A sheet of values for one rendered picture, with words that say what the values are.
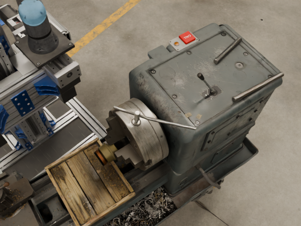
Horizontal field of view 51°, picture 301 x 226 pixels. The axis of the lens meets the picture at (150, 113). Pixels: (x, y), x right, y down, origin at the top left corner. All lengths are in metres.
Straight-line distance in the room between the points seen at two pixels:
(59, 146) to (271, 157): 1.69
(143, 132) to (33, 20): 0.71
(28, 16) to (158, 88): 0.66
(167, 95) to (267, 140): 1.63
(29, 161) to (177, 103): 1.43
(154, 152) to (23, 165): 1.34
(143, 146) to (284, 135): 1.83
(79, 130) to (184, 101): 1.31
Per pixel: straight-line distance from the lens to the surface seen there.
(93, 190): 1.58
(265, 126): 2.92
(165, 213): 1.89
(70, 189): 1.60
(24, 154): 2.50
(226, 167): 2.05
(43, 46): 1.67
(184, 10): 3.68
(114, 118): 1.37
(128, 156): 1.38
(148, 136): 1.31
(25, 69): 1.79
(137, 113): 1.24
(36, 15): 1.57
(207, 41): 1.59
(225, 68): 1.50
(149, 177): 1.61
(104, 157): 1.40
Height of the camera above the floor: 2.38
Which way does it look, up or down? 59 degrees down
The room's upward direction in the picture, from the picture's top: 3 degrees clockwise
